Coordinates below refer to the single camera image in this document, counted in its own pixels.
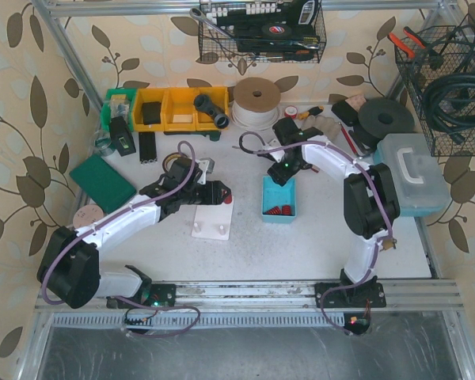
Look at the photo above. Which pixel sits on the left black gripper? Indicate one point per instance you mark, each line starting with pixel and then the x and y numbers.
pixel 205 191

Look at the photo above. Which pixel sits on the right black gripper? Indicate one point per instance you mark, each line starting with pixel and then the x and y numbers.
pixel 283 172

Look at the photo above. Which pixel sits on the beige work glove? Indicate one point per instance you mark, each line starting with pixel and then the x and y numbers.
pixel 326 125

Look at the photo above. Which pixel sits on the brown tape roll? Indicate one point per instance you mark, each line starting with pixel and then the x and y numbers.
pixel 169 160

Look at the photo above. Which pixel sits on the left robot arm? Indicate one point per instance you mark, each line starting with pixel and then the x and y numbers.
pixel 71 265

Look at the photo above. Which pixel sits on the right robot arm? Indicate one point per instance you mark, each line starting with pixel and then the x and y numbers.
pixel 370 206

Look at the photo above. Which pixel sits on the teal spring tray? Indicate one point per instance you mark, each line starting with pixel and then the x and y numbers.
pixel 276 195

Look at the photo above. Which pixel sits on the red spring in tray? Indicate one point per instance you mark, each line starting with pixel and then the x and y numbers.
pixel 284 210

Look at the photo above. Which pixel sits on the red white tape roll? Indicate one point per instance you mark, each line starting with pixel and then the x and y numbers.
pixel 291 111

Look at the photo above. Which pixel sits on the long black screwdriver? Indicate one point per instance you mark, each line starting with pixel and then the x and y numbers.
pixel 245 150

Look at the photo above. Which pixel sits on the yellow black screwdriver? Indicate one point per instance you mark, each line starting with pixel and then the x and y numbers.
pixel 314 111

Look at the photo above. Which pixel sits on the black box with sponge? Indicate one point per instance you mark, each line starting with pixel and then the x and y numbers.
pixel 348 110

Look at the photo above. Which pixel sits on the black pipe fitting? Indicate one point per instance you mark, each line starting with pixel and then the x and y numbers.
pixel 204 104

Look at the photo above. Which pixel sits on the yellow bin right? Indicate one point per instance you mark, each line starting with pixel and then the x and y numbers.
pixel 220 96

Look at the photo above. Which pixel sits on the yellow bin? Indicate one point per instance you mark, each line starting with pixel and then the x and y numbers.
pixel 143 96
pixel 220 96
pixel 178 112

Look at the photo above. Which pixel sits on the yellow bin middle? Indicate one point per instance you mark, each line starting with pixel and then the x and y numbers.
pixel 178 112

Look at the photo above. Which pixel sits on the black box in bin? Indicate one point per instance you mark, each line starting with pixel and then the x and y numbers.
pixel 151 112

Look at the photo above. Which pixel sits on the black tape roll in basket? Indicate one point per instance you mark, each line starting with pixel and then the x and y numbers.
pixel 276 31

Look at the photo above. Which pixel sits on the black meter device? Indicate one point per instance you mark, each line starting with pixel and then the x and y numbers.
pixel 121 136

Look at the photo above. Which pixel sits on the green notebook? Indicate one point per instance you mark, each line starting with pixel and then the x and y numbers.
pixel 102 183

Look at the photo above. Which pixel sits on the yellow bin left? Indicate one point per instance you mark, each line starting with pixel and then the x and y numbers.
pixel 143 96

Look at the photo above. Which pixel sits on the glass jar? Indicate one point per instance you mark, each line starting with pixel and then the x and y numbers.
pixel 102 143

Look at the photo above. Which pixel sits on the green bin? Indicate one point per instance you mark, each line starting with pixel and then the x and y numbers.
pixel 118 103

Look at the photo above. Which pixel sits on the clear teal toolbox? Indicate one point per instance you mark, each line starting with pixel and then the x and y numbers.
pixel 418 180

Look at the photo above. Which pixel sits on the silver wrench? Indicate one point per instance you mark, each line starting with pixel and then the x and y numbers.
pixel 199 16

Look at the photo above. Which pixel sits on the brass padlock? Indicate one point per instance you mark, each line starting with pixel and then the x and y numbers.
pixel 389 243

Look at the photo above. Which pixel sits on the orange pliers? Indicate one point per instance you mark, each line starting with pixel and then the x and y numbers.
pixel 410 36

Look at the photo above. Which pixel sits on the white peg base plate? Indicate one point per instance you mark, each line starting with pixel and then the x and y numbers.
pixel 213 222

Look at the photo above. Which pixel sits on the white cable spool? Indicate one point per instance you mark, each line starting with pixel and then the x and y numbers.
pixel 256 104

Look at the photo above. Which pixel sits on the red handled hex key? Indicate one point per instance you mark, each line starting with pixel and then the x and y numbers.
pixel 358 148

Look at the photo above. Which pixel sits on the black rail block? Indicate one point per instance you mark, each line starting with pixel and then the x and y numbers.
pixel 147 148

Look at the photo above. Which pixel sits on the wire basket top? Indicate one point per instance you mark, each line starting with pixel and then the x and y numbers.
pixel 259 31

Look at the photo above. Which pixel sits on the wire basket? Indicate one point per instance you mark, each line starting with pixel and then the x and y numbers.
pixel 259 31
pixel 440 81

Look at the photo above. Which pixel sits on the wire basket right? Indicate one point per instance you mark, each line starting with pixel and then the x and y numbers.
pixel 440 81

